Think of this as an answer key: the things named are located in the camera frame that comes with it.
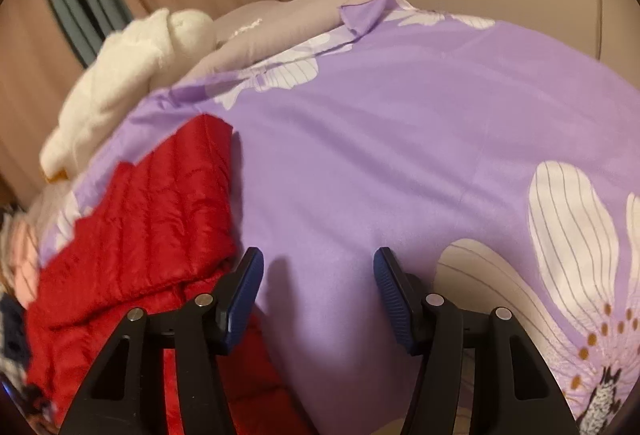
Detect purple floral bed sheet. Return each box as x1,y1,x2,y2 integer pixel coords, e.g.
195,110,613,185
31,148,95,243
37,0,640,435

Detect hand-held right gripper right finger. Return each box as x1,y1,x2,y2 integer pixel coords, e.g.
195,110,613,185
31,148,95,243
373,246,583,435

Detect pink cloth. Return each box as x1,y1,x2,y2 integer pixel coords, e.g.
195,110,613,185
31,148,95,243
0,210,42,311

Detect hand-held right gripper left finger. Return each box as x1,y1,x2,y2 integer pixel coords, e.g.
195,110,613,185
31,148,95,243
59,246,265,435

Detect red down jacket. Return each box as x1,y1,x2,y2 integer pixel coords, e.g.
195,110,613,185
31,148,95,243
24,113,321,435

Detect dark blue patterned cloth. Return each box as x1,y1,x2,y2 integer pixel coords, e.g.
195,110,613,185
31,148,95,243
0,292,56,416

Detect grey quilt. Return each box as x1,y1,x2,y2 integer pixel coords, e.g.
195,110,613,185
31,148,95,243
182,0,371,80

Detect white plush toy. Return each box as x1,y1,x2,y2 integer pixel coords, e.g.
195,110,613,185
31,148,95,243
39,8,217,178

